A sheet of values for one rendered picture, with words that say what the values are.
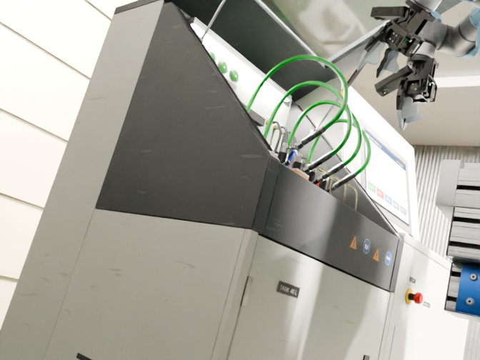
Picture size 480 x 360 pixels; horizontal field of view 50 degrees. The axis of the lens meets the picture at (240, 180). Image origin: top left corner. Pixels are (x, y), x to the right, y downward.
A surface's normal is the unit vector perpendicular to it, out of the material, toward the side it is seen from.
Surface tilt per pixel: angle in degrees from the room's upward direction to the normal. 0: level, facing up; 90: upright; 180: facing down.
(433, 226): 90
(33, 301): 90
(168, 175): 90
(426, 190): 90
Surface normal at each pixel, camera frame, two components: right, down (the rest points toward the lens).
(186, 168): -0.62, -0.34
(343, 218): 0.74, 0.04
